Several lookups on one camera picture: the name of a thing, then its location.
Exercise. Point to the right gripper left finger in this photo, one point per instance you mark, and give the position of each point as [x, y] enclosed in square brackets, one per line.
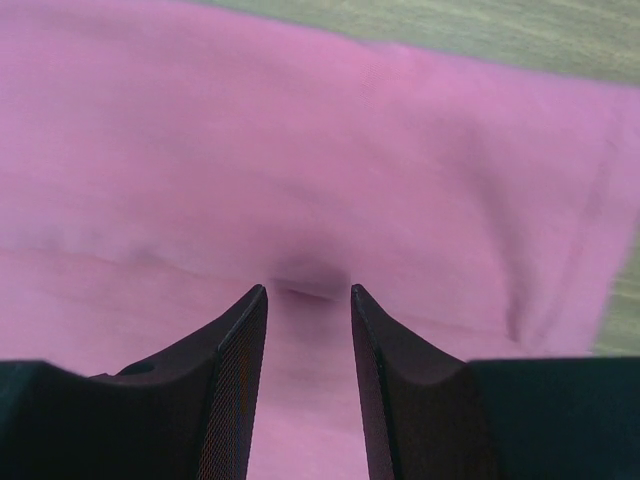
[187, 411]

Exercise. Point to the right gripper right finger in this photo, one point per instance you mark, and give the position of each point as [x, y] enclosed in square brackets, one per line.
[421, 410]

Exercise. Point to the red t shirt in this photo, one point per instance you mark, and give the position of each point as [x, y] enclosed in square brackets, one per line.
[160, 158]

